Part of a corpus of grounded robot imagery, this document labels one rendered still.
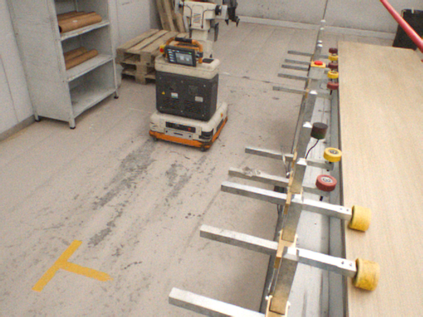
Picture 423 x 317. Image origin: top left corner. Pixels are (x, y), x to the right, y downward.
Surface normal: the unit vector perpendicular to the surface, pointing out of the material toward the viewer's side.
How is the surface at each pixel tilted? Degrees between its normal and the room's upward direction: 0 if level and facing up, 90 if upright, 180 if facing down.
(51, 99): 90
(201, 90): 90
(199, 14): 82
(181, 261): 0
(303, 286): 0
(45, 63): 90
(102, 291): 0
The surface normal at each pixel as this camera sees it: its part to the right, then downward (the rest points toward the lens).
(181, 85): -0.30, 0.49
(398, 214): 0.06, -0.85
